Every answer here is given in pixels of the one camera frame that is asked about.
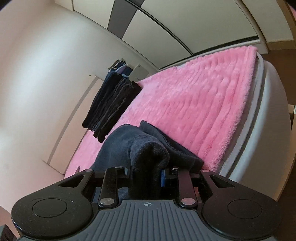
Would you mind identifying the clothes on wardrobe shelf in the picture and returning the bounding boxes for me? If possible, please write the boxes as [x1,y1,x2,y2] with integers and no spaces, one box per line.
[108,58,133,76]

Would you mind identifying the stack of folded dark clothes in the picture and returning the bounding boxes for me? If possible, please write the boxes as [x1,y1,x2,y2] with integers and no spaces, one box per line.
[82,71,142,143]

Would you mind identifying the wooden bed headboard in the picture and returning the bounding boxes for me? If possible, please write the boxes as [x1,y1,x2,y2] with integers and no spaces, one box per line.
[45,74,103,175]

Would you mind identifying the dark navy fleece pants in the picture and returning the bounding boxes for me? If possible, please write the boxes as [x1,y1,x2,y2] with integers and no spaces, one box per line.
[91,121,204,200]

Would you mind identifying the pink plush bed blanket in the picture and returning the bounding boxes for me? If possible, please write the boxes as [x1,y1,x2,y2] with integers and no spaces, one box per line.
[64,45,258,179]

